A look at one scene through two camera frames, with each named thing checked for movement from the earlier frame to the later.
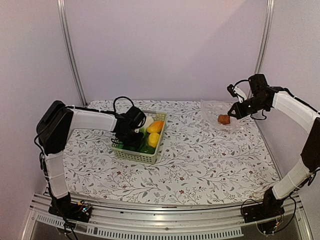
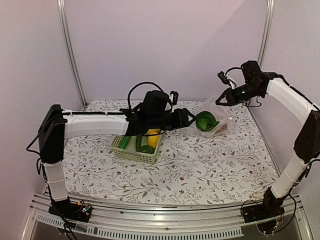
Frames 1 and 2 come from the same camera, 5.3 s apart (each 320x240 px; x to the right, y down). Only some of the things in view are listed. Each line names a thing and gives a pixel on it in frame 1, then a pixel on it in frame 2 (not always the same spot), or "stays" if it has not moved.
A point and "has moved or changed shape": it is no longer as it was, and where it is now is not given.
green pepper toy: [148, 149] stays
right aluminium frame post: [265, 30] stays
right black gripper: [240, 114] -> [223, 95]
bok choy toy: [144, 131] has moved or changed shape
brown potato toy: [223, 119] -> [224, 127]
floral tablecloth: [197, 161] stays
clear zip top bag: [211, 110] has moved or changed shape
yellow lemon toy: [153, 139] stays
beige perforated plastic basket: [123, 152] stays
